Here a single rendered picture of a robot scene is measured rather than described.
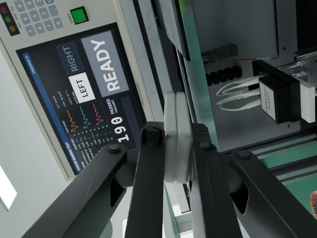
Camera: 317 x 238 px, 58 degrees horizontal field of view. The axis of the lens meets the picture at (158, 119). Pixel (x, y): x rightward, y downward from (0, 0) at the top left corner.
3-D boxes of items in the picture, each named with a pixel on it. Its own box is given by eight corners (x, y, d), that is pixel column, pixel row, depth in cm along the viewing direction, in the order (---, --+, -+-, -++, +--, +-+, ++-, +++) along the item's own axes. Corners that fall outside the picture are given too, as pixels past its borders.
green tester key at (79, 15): (82, 8, 44) (70, 11, 44) (86, 20, 44) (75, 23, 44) (83, 7, 45) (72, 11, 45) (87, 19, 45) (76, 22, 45)
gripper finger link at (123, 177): (162, 192, 14) (101, 189, 14) (163, 142, 19) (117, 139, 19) (163, 167, 13) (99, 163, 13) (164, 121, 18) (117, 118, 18)
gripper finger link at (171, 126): (174, 184, 16) (161, 183, 16) (172, 128, 22) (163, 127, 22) (178, 136, 15) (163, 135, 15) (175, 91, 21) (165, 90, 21)
